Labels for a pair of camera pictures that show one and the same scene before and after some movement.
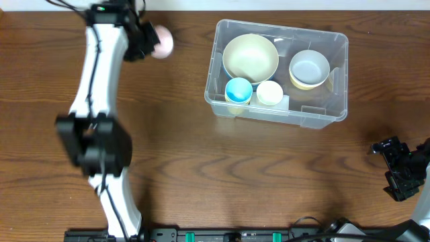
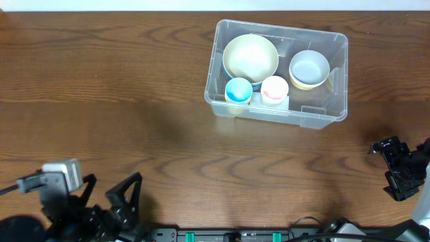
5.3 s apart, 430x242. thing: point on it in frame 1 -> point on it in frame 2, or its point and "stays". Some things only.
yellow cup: x=236 y=110 stays
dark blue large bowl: x=228 y=76 stays
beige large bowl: x=250 y=56 stays
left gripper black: x=148 y=38 -> x=99 y=208
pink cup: x=163 y=48 -> x=274 y=89
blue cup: x=238 y=89 stays
